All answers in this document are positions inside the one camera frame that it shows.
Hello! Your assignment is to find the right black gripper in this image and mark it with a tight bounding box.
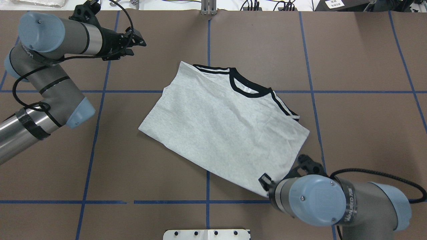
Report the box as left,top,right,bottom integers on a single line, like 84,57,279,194
258,173,287,209

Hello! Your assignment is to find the grey cartoon print t-shirt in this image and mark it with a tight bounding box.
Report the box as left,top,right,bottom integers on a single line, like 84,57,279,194
138,61,310,197

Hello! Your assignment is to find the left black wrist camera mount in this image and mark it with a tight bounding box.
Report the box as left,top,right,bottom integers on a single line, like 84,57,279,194
68,0,101,27

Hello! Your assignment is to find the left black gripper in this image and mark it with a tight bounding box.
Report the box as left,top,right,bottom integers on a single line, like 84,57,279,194
98,28,147,61

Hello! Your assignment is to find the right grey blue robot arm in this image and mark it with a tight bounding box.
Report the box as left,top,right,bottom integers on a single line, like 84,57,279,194
259,168,426,240

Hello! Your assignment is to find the white plastic bag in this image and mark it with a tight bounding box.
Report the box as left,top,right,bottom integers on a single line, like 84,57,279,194
10,0,67,8

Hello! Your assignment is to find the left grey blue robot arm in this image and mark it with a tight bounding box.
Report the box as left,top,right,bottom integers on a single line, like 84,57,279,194
0,8,146,164

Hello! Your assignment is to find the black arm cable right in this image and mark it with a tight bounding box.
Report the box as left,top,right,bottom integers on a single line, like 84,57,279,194
329,168,427,204

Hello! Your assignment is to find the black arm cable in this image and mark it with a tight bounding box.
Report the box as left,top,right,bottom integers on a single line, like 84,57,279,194
329,168,427,204
12,0,135,129

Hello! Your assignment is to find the black box with label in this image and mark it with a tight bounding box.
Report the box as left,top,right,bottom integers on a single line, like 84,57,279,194
314,0,377,12

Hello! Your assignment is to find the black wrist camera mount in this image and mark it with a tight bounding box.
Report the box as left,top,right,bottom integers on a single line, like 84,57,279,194
68,0,101,27
283,154,328,179

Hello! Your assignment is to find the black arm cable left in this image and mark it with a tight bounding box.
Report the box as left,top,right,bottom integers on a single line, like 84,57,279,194
12,0,135,129

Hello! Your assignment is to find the aluminium frame post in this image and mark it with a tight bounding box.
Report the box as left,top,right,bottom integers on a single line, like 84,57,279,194
200,0,218,16

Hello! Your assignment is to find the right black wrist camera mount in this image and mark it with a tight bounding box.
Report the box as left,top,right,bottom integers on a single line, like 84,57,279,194
283,154,328,179

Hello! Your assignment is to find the white camera mast base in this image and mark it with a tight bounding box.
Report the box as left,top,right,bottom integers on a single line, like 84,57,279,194
163,229,251,240

